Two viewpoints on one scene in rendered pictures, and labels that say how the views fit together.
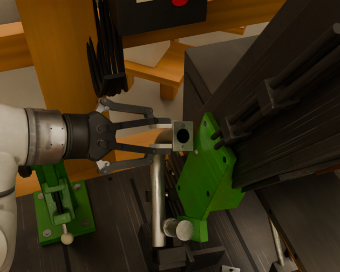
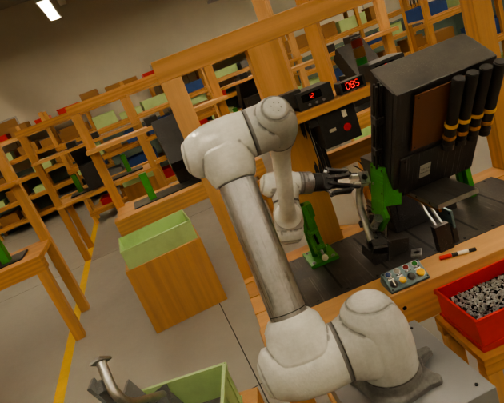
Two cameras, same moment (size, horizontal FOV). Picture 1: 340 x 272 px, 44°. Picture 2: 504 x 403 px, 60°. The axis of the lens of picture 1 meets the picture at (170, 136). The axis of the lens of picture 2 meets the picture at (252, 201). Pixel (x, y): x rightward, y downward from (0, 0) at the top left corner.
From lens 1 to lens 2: 1.21 m
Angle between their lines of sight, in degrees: 32
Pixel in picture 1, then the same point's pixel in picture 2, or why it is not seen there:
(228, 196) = (393, 194)
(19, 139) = (298, 177)
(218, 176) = (382, 181)
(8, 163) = (296, 186)
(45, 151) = (307, 182)
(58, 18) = (299, 154)
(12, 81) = not seen: hidden behind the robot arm
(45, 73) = not seen: hidden behind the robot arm
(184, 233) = (378, 218)
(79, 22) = (309, 155)
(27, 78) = not seen: hidden behind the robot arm
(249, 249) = (426, 241)
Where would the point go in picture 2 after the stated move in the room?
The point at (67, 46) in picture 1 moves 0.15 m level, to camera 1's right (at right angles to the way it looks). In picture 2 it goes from (306, 167) to (338, 157)
